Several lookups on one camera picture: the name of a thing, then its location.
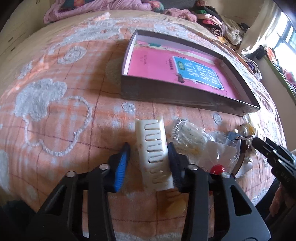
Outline pink fuzzy garment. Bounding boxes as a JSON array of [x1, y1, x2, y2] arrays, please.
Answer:
[[163, 8, 197, 23]]

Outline cream window curtain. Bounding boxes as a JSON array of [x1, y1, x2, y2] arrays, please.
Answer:
[[237, 1, 288, 56]]

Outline red earrings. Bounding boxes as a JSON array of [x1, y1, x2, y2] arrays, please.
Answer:
[[199, 140, 240, 173]]

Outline pink crumpled quilt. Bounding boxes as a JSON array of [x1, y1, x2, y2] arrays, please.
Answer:
[[43, 0, 164, 24]]

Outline pile of clothes on bed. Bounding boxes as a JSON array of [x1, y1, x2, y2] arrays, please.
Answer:
[[192, 1, 250, 46]]

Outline shallow cardboard box tray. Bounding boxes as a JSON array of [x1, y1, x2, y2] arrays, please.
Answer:
[[120, 30, 260, 116]]

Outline clothes on window sill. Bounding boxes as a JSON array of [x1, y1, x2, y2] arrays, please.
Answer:
[[266, 43, 295, 95]]

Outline blue jewelry box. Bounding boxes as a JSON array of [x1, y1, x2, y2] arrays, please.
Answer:
[[227, 131, 240, 142]]

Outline white plastic hair claw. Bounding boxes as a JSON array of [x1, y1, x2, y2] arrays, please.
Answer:
[[135, 116, 174, 195]]

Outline pearl bow earrings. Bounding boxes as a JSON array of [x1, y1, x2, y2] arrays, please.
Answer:
[[238, 123, 254, 138]]

